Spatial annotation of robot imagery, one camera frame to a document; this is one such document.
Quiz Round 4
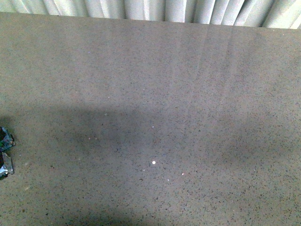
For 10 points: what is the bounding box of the white pleated curtain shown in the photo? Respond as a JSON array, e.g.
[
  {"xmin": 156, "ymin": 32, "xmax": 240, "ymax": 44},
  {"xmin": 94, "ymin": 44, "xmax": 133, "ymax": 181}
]
[{"xmin": 0, "ymin": 0, "xmax": 301, "ymax": 30}]

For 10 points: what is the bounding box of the upper push button switch base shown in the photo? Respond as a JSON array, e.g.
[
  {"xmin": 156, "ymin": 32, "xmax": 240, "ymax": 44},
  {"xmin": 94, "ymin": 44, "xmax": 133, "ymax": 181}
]
[{"xmin": 0, "ymin": 126, "xmax": 16, "ymax": 152}]

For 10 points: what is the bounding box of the push button switch base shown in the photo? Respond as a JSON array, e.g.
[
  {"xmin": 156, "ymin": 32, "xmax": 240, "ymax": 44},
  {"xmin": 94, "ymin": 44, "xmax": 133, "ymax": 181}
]
[
  {"xmin": 0, "ymin": 152, "xmax": 14, "ymax": 177},
  {"xmin": 0, "ymin": 126, "xmax": 16, "ymax": 152}
]

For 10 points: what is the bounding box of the lower push button switch base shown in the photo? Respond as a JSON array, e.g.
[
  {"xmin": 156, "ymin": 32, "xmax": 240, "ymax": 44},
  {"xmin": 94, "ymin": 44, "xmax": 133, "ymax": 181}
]
[{"xmin": 0, "ymin": 152, "xmax": 14, "ymax": 177}]

